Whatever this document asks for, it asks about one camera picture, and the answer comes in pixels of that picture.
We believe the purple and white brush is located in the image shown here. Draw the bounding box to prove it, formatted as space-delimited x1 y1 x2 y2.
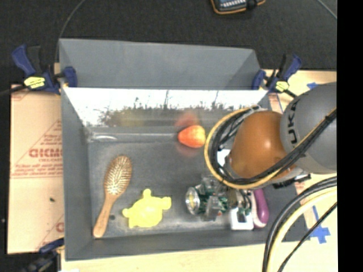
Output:
252 188 269 228

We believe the white square block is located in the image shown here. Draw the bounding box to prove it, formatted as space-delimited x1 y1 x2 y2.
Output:
230 207 254 231

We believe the grey metal bin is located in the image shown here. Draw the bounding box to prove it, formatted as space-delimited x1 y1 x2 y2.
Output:
58 38 310 261

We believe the orange-red toy fruit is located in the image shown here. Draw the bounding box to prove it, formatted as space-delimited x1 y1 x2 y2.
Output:
177 124 206 149

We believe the yellow toy animal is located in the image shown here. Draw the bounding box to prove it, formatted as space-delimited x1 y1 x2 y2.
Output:
121 188 173 229

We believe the wooden hairbrush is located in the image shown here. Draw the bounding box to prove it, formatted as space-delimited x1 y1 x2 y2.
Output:
92 155 133 239

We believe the brown cardboard board red print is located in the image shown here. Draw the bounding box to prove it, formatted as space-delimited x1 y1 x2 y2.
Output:
7 83 65 255

